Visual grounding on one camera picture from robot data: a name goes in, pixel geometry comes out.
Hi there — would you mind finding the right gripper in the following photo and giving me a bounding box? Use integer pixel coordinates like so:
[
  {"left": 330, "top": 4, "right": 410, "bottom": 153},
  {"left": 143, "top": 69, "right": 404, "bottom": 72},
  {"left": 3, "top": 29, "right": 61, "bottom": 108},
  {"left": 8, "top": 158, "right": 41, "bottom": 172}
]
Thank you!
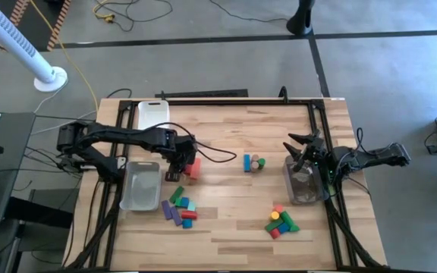
[{"left": 282, "top": 133, "right": 332, "bottom": 174}]

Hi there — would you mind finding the long green block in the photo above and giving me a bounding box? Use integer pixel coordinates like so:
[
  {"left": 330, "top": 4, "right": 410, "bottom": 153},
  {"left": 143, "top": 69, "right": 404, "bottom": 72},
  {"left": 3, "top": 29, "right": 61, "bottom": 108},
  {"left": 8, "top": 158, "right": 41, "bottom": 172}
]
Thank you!
[
  {"left": 264, "top": 218, "right": 285, "bottom": 234},
  {"left": 168, "top": 185, "right": 186, "bottom": 205}
]

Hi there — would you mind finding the clear plastic bin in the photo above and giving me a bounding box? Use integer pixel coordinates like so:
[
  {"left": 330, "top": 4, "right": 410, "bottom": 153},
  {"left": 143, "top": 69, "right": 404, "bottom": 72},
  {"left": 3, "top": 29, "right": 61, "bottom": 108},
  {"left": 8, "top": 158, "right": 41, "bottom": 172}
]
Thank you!
[
  {"left": 282, "top": 154, "right": 329, "bottom": 206},
  {"left": 119, "top": 161, "right": 163, "bottom": 212}
]

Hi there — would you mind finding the white plastic bin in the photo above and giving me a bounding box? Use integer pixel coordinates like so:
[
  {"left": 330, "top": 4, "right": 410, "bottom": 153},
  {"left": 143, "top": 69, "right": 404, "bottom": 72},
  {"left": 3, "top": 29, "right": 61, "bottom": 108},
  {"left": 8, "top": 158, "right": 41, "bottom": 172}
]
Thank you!
[{"left": 137, "top": 99, "right": 171, "bottom": 130}]

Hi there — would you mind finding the left clear plastic bin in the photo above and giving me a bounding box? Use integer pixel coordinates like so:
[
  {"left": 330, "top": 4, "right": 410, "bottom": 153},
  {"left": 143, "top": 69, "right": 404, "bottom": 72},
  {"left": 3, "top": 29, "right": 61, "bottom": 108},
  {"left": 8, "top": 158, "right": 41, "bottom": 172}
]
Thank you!
[{"left": 119, "top": 161, "right": 163, "bottom": 212}]

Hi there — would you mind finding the black flat bar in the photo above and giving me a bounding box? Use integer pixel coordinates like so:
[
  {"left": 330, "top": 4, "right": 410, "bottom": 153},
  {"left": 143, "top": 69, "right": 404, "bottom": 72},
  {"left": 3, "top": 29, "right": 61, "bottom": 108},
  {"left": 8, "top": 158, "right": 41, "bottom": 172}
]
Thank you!
[{"left": 155, "top": 89, "right": 249, "bottom": 99}]

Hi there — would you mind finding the black desk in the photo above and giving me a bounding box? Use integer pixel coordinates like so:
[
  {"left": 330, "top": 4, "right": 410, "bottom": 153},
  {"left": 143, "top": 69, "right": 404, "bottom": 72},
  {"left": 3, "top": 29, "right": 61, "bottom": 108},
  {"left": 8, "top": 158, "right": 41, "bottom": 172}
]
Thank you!
[{"left": 0, "top": 111, "right": 37, "bottom": 228}]

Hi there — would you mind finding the orange black striped mat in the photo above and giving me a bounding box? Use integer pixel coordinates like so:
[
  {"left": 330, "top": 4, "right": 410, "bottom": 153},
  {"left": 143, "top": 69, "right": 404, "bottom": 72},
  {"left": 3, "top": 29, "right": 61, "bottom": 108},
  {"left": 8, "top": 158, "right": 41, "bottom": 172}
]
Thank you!
[{"left": 0, "top": 0, "right": 72, "bottom": 52}]

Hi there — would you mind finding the white tower fan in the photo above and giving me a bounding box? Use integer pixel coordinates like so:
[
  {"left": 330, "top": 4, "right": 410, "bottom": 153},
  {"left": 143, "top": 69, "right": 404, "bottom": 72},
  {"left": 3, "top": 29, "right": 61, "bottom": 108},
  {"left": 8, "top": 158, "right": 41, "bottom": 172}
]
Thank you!
[{"left": 0, "top": 0, "right": 69, "bottom": 93}]

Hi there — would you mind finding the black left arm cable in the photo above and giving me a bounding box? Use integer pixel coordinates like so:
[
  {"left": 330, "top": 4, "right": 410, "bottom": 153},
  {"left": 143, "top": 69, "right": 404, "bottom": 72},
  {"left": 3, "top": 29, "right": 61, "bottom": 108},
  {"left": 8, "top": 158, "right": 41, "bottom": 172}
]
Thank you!
[{"left": 148, "top": 121, "right": 238, "bottom": 165}]

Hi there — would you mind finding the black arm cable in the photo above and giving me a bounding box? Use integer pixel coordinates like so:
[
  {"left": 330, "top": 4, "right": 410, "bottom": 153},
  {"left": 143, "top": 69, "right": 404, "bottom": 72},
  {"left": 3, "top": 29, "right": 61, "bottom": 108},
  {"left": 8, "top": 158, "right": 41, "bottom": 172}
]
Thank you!
[
  {"left": 148, "top": 121, "right": 238, "bottom": 165},
  {"left": 335, "top": 127, "right": 366, "bottom": 179}
]

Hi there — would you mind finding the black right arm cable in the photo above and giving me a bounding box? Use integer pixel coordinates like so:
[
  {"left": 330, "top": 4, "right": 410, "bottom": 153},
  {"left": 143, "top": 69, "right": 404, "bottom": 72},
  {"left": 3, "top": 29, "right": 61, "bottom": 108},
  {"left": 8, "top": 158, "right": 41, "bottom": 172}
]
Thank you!
[{"left": 335, "top": 127, "right": 366, "bottom": 179}]

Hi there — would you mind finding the black aluminium table frame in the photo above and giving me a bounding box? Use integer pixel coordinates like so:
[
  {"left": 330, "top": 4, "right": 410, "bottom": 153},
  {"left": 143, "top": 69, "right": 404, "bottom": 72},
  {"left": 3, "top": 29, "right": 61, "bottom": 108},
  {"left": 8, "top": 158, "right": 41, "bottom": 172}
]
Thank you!
[{"left": 64, "top": 97, "right": 385, "bottom": 271}]

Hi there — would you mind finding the black pedestal stand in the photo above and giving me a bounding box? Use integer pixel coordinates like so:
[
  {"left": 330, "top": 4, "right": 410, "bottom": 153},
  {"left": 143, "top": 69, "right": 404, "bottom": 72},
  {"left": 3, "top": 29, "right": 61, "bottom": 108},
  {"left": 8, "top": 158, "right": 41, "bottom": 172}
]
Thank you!
[{"left": 286, "top": 0, "right": 316, "bottom": 37}]

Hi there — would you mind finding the coiled black floor cable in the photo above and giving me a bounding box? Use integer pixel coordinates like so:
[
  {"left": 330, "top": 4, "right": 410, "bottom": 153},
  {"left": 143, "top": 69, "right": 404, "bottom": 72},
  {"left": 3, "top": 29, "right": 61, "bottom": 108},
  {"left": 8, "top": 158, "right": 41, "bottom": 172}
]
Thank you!
[{"left": 93, "top": 0, "right": 174, "bottom": 33}]

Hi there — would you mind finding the thin black floor cable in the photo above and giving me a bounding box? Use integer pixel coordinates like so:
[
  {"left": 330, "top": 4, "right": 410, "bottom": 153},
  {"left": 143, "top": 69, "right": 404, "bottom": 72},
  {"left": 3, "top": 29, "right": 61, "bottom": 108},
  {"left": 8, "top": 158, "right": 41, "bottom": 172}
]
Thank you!
[{"left": 209, "top": 0, "right": 290, "bottom": 24}]

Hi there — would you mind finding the long yellow floor cable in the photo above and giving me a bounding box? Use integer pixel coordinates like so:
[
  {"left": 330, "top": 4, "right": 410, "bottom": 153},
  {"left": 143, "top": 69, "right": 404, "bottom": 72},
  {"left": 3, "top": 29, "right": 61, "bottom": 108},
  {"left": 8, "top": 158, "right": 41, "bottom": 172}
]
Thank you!
[{"left": 28, "top": 0, "right": 100, "bottom": 115}]

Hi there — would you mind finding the yellow cable with plug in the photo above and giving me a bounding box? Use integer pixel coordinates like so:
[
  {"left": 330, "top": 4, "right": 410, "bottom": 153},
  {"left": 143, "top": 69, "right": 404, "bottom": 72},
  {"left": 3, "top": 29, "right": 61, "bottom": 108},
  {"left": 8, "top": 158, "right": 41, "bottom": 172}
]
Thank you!
[{"left": 92, "top": 0, "right": 116, "bottom": 24}]

